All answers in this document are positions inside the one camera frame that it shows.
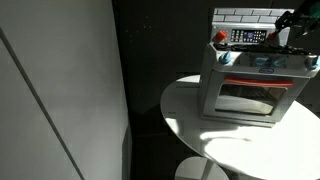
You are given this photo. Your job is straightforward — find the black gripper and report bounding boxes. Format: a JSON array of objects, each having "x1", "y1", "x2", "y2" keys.
[{"x1": 273, "y1": 10, "x2": 320, "y2": 40}]

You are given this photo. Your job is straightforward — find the black stove burner grate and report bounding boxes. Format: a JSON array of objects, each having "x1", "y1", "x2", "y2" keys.
[{"x1": 213, "y1": 42, "x2": 314, "y2": 56}]

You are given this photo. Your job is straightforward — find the blue stove knob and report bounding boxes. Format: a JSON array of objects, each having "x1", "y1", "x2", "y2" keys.
[
  {"x1": 269, "y1": 55, "x2": 287, "y2": 68},
  {"x1": 305, "y1": 55, "x2": 320, "y2": 71},
  {"x1": 254, "y1": 55, "x2": 270, "y2": 67},
  {"x1": 218, "y1": 51, "x2": 232, "y2": 66}
]

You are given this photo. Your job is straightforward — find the big red stove knob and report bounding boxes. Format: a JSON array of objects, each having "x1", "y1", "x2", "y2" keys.
[{"x1": 213, "y1": 29, "x2": 228, "y2": 44}]

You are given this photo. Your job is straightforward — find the grey toy stove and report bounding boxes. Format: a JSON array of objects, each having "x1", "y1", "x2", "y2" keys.
[{"x1": 197, "y1": 7, "x2": 320, "y2": 129}]

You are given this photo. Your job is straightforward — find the white round table base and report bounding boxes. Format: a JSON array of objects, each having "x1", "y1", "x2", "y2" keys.
[{"x1": 174, "y1": 156, "x2": 231, "y2": 180}]

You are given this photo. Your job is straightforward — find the red oven door handle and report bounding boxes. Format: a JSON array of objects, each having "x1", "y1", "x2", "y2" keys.
[{"x1": 223, "y1": 75, "x2": 295, "y2": 88}]

